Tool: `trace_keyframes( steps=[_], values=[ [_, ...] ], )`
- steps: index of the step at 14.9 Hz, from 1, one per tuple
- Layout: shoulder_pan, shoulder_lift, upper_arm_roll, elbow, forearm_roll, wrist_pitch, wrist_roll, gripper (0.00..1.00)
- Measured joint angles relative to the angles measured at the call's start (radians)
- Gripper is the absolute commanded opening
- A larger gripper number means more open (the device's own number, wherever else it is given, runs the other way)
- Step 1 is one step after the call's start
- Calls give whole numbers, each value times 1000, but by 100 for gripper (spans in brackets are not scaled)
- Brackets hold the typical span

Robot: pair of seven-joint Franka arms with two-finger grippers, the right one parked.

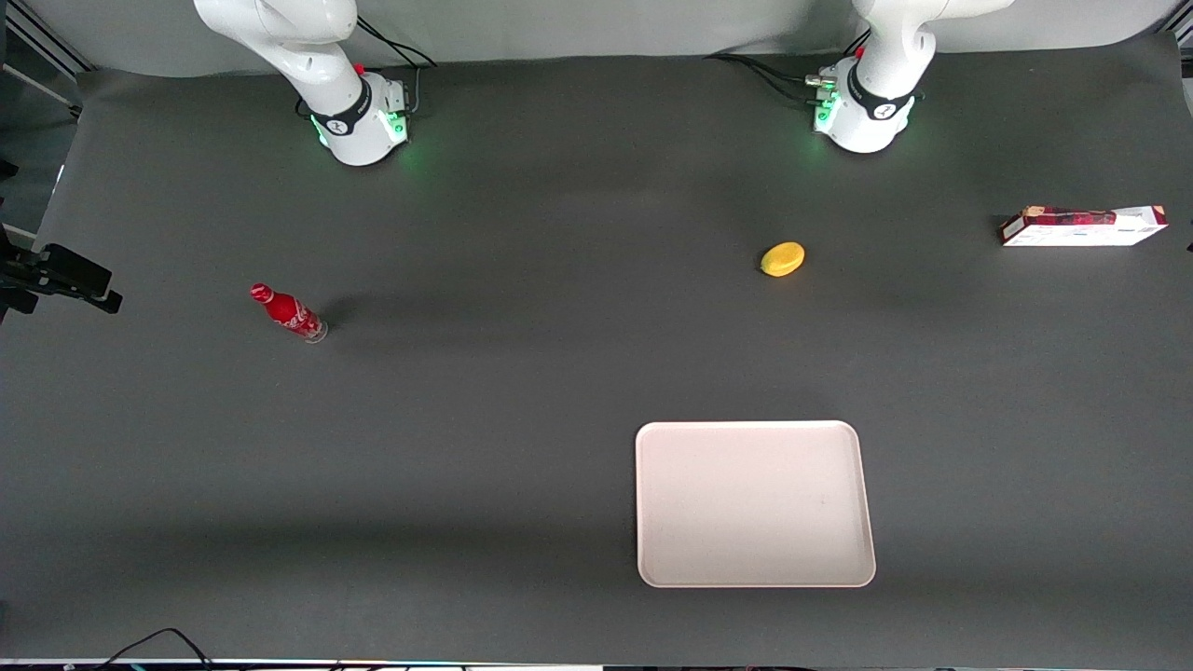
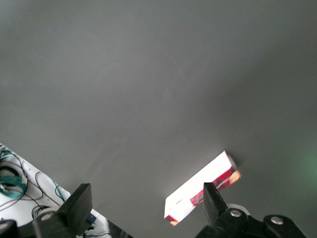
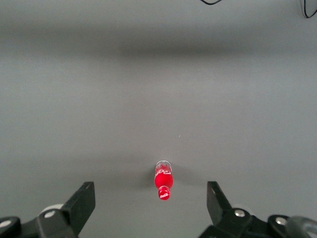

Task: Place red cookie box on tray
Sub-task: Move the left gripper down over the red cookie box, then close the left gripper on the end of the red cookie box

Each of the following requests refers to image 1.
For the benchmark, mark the red cookie box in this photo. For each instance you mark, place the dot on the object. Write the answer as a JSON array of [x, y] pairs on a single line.
[[1081, 226]]

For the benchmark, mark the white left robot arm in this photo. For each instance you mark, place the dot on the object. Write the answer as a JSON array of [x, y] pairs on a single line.
[[885, 65]]

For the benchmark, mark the pale pink rectangular tray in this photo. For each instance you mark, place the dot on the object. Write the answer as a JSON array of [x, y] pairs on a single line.
[[755, 503]]

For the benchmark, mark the yellow lemon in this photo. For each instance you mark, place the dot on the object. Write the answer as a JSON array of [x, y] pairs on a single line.
[[783, 259]]

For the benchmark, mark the red cola bottle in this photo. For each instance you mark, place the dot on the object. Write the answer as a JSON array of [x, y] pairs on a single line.
[[287, 312]]

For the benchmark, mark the black clamp device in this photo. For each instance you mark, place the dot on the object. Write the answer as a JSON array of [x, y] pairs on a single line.
[[70, 272]]

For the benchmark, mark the aluminium frame profile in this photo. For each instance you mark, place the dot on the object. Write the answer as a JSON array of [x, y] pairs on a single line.
[[47, 39]]

